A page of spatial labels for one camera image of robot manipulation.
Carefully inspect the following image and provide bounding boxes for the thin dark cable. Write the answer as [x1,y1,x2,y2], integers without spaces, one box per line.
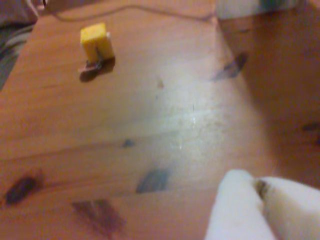
[53,5,216,23]

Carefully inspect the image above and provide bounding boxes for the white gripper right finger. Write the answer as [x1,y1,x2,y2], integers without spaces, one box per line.
[254,175,320,240]

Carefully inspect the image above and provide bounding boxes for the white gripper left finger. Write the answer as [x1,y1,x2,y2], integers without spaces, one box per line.
[204,169,276,240]

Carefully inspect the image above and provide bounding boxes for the yellow cube block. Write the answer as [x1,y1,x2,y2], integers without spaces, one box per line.
[79,22,115,64]

